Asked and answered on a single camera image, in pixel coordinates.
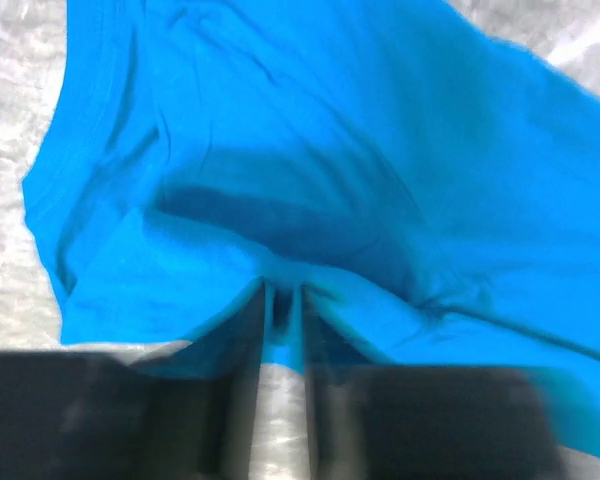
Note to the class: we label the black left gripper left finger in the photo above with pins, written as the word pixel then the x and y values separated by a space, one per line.
pixel 86 415

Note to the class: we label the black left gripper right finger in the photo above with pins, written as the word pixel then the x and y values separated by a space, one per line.
pixel 369 421

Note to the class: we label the bright blue t shirt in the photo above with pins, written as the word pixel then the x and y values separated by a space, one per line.
pixel 434 191

